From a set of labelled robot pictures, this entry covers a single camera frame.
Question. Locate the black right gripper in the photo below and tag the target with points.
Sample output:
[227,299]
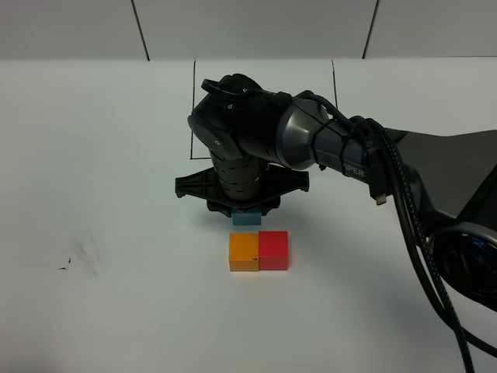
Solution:
[242,190]

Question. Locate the blue cube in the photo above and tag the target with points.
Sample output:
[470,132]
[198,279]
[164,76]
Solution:
[251,217]

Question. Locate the orange cube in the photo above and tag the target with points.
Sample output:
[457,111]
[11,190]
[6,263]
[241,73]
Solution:
[244,252]

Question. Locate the red cube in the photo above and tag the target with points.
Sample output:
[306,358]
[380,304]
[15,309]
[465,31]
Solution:
[273,250]

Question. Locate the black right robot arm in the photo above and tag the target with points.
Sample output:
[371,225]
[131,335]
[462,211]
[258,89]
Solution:
[262,143]

